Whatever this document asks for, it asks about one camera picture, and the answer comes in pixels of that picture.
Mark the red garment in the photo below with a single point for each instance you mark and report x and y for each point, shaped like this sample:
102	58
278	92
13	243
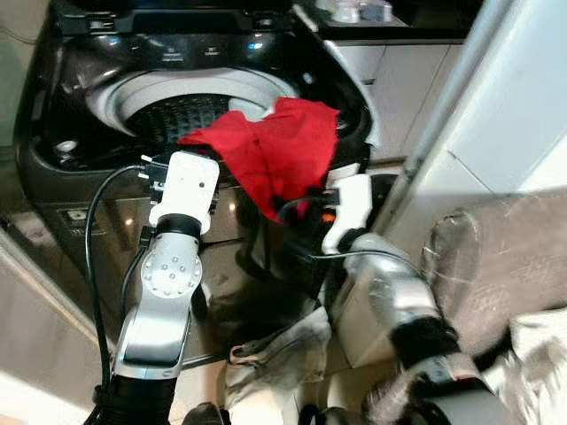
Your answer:
275	150

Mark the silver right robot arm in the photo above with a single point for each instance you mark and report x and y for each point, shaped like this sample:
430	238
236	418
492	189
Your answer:
399	301

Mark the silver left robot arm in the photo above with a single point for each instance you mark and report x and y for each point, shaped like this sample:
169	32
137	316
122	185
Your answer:
164	292

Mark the black top-load washing machine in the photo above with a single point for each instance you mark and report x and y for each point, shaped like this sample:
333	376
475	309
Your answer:
89	80

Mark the white clothes pile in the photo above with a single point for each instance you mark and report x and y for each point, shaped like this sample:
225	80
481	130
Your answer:
536	363

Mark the brown-grey crumpled cloth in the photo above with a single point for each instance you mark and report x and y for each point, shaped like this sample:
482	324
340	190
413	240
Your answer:
266	354

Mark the grey drawer cabinet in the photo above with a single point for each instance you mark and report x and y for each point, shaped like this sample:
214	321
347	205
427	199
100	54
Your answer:
399	88

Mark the grey-brown fabric chair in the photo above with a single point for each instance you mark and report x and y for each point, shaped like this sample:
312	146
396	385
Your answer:
505	257

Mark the black right robot foot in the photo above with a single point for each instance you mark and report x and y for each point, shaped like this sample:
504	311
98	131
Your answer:
332	416

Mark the black robot foot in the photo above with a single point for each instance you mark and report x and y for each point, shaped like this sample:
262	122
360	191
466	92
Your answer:
205	414
332	416

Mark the clear containers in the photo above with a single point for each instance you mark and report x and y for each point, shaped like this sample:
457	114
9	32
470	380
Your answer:
354	11

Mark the black left robot foot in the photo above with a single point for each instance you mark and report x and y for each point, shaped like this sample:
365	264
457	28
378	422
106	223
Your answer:
205	414

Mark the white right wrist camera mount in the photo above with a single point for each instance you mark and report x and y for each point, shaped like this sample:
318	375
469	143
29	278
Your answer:
353	208

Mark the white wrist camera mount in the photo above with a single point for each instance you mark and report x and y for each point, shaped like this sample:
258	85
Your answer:
353	208
188	186

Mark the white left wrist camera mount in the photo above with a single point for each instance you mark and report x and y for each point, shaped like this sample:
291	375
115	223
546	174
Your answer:
188	186

